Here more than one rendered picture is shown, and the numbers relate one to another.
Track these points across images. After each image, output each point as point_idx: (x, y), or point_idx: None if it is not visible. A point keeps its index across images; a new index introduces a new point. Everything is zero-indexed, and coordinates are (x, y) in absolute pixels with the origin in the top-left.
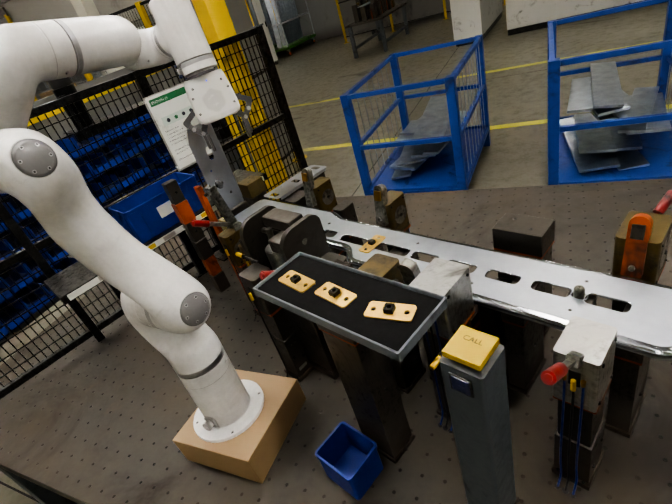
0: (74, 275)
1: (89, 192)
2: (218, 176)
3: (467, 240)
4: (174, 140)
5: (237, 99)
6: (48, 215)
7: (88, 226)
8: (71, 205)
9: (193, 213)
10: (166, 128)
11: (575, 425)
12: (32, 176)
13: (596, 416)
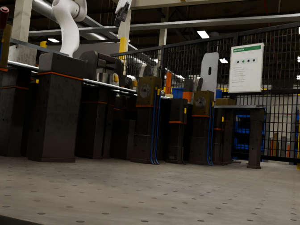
0: None
1: (69, 19)
2: (207, 86)
3: (197, 172)
4: (235, 74)
5: (122, 3)
6: (56, 19)
7: (63, 27)
8: (61, 18)
9: (188, 101)
10: (234, 66)
11: None
12: (52, 5)
13: None
